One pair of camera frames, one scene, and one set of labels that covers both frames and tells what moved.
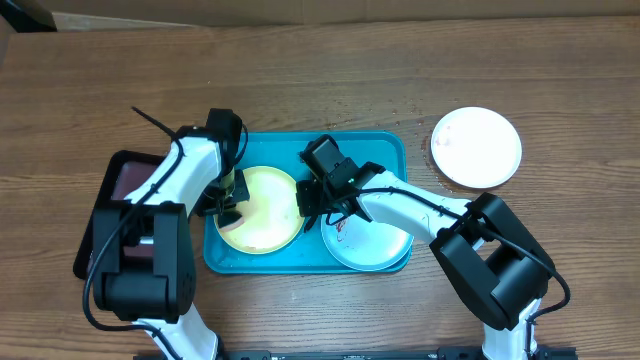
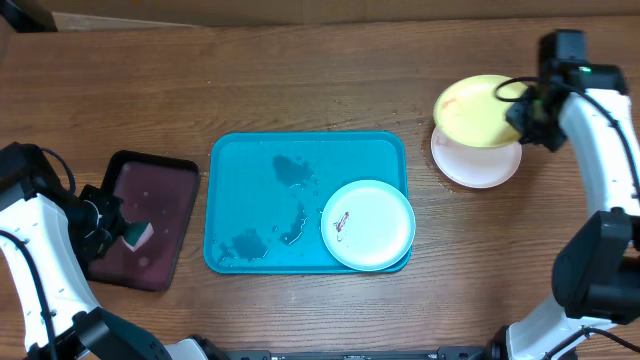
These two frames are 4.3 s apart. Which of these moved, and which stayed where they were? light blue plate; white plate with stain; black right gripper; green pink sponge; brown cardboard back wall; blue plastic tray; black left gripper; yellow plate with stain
Moved: green pink sponge; black right gripper; yellow plate with stain; black left gripper
Stayed: blue plastic tray; light blue plate; brown cardboard back wall; white plate with stain
